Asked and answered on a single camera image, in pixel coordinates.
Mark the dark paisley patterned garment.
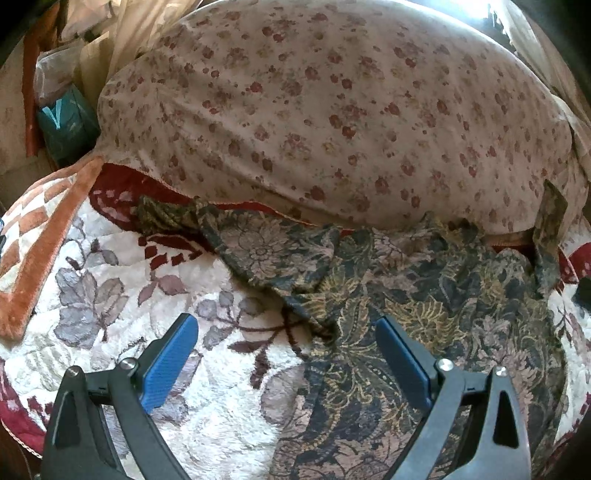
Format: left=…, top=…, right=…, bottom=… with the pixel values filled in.
left=136, top=185, right=567, bottom=479

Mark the white fleece floral blanket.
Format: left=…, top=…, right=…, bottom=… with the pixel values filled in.
left=1, top=165, right=590, bottom=479

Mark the teal plastic bag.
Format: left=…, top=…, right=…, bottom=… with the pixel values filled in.
left=37, top=85, right=100, bottom=168

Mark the pink floral pillow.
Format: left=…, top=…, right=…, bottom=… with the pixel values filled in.
left=97, top=1, right=588, bottom=234

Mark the orange white plush blanket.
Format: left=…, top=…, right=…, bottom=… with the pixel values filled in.
left=1, top=157, right=104, bottom=341

